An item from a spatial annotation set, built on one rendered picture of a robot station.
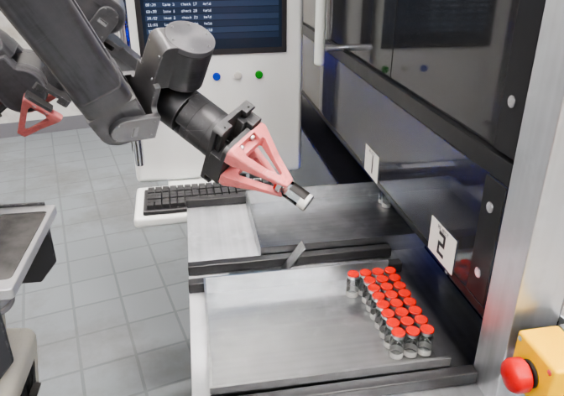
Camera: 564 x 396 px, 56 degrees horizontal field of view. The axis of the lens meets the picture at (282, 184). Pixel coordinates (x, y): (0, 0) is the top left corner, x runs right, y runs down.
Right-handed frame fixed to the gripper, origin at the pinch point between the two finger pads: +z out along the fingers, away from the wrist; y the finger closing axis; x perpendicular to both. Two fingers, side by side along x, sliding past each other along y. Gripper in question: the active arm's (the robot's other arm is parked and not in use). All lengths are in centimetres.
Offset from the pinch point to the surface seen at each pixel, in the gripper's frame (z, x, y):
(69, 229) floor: -109, -54, 230
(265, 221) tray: -5, -25, 50
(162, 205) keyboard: -32, -24, 73
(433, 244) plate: 22.2, -21.0, 16.8
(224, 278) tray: -2.1, -2.2, 36.2
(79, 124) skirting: -218, -160, 330
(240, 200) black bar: -14, -29, 56
